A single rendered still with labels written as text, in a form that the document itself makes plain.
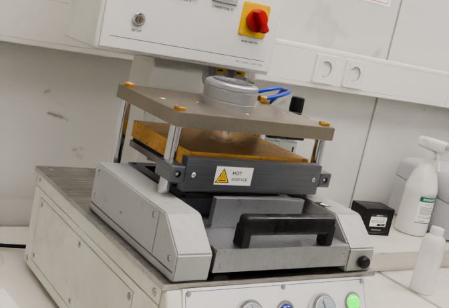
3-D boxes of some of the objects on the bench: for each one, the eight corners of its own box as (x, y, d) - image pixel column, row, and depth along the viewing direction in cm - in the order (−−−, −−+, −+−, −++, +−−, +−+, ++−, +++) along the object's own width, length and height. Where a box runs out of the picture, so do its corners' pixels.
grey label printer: (382, 210, 191) (397, 153, 188) (432, 213, 200) (447, 158, 197) (446, 244, 170) (464, 180, 167) (499, 245, 179) (517, 184, 176)
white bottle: (429, 298, 142) (448, 233, 140) (406, 289, 144) (424, 226, 142) (433, 291, 147) (451, 228, 144) (411, 283, 149) (427, 222, 146)
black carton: (345, 226, 167) (352, 199, 166) (373, 227, 171) (380, 201, 170) (360, 234, 162) (367, 208, 161) (388, 236, 166) (395, 209, 165)
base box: (22, 266, 116) (37, 170, 113) (204, 258, 137) (221, 178, 134) (170, 469, 73) (201, 325, 70) (400, 412, 95) (431, 299, 91)
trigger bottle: (387, 226, 175) (411, 133, 170) (405, 224, 180) (429, 135, 176) (415, 239, 168) (441, 143, 164) (433, 237, 174) (459, 144, 169)
